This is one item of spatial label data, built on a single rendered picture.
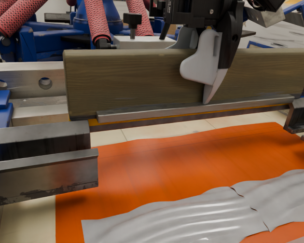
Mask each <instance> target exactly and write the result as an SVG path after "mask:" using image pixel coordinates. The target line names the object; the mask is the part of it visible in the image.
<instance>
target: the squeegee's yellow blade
mask: <svg viewBox="0 0 304 243"><path fill-rule="evenodd" d="M280 105H288V103H286V104H278V105H268V106H259V107H250V108H263V107H271V106H280ZM250 108H238V109H229V110H219V111H211V112H201V113H192V114H183V115H174V116H165V117H156V118H147V119H138V120H129V121H116V122H107V123H98V122H97V119H89V120H88V121H89V126H95V125H104V124H113V123H122V122H134V121H143V120H152V119H161V118H170V117H179V116H188V115H196V114H206V113H214V112H223V111H232V110H241V109H250Z"/></svg>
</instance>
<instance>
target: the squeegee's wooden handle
mask: <svg viewBox="0 0 304 243"><path fill-rule="evenodd" d="M196 51H197V49H97V50H64V51H63V65H64V75H65V86H66V96H67V107H68V114H69V119H70V120H71V121H79V120H88V119H96V118H97V112H96V111H101V110H112V109H123V108H138V107H149V106H159V105H170V104H181V103H191V102H202V98H203V88H204V86H205V84H203V83H199V82H195V81H191V80H187V79H184V78H183V77H182V76H181V74H180V65H181V63H182V61H183V60H185V59H186V58H188V57H190V56H191V55H193V54H195V53H196ZM303 88H304V48H238V49H237V51H236V53H235V56H234V59H233V62H232V64H231V67H230V68H228V70H227V72H226V75H225V77H224V79H223V81H222V83H221V84H220V86H219V88H218V89H217V91H216V92H215V94H214V96H213V97H212V99H211V101H213V100H224V99H235V98H246V97H257V96H267V95H282V94H290V95H292V96H294V97H295V98H294V99H296V98H300V97H301V94H302V91H303Z"/></svg>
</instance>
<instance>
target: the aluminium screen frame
mask: <svg viewBox="0 0 304 243"><path fill-rule="evenodd" d="M289 110H290V109H285V110H278V112H280V113H282V114H284V115H286V116H287V115H288V112H289ZM55 122H69V114H68V107H67V104H59V105H47V106H34V107H22V108H14V109H13V111H12V116H11V120H10V124H9V127H17V126H26V125H36V124H46V123H55ZM3 207H4V205H1V206H0V224H1V218H2V212H3Z"/></svg>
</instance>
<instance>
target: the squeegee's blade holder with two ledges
mask: <svg viewBox="0 0 304 243"><path fill-rule="evenodd" d="M294 98H295V97H294V96H292V95H290V94H278V95H267V96H257V97H246V98H235V99H224V100H213V101H210V102H209V103H208V104H203V103H202V102H191V103H181V104H170V105H159V106H149V107H138V108H123V109H112V110H101V111H96V112H97V122H98V123H107V122H120V121H129V120H138V119H147V118H156V117H165V116H174V115H183V114H192V113H201V112H211V111H219V110H229V109H238V108H250V107H259V106H268V105H278V104H286V103H292V102H293V101H294Z"/></svg>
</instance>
